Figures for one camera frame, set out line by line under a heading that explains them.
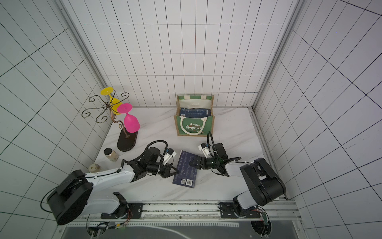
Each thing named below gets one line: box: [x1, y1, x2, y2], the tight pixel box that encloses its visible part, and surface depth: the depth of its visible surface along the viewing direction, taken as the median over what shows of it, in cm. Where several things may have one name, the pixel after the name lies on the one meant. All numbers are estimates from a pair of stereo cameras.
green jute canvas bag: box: [173, 95, 215, 137], surface depth 95 cm
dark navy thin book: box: [172, 150, 200, 189], surface depth 82 cm
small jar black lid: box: [103, 147, 120, 162], surface depth 87 cm
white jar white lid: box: [88, 163, 101, 173], surface depth 79 cm
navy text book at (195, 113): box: [180, 107, 212, 119], surface depth 100 cm
